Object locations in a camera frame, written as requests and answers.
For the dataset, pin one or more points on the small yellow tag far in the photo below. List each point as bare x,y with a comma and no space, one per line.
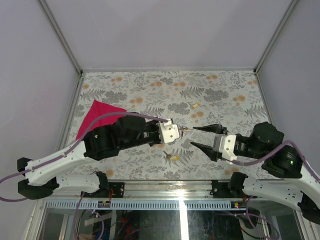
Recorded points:
195,105

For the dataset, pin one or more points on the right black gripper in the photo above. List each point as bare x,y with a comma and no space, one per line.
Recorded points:
209,151

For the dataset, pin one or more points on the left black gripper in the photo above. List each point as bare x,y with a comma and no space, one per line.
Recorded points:
158,141

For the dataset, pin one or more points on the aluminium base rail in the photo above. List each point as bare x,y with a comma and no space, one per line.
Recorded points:
142,189

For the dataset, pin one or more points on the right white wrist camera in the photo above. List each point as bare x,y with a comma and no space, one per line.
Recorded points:
228,149

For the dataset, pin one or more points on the white slotted cable duct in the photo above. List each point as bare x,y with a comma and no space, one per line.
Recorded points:
139,205

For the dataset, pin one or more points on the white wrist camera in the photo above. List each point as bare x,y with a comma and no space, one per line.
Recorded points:
168,131
228,149

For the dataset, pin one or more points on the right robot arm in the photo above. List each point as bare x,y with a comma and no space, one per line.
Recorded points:
278,157

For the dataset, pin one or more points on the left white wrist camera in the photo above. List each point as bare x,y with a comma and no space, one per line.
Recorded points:
168,131

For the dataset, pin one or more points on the yellow key tag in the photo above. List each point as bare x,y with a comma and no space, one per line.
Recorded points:
171,157

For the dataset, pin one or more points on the metal spiral keyring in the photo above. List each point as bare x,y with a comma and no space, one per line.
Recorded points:
182,130

